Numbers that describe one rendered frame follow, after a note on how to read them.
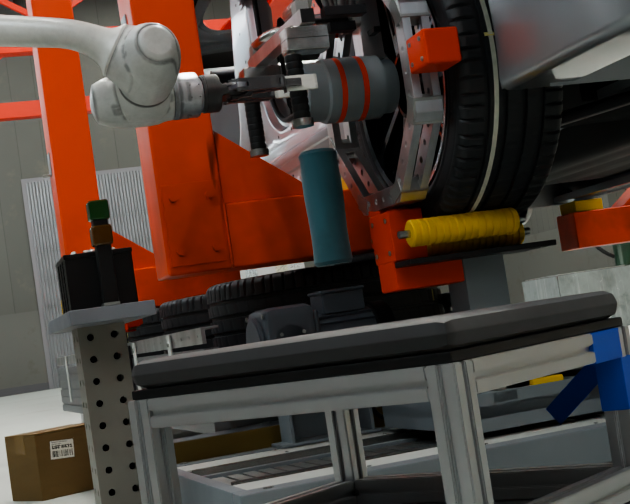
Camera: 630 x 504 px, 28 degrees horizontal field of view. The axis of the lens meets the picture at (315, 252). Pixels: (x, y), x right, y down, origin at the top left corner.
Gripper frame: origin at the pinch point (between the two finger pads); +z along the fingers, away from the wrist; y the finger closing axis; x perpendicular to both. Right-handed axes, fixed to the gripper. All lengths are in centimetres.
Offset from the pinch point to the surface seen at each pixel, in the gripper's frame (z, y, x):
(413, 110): 20.5, 8.3, -8.6
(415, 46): 20.7, 13.6, 3.0
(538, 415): 37, 8, -72
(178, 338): -11, -100, -46
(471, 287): 37, -13, -45
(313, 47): 4.1, 1.5, 7.2
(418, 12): 24.6, 9.0, 10.9
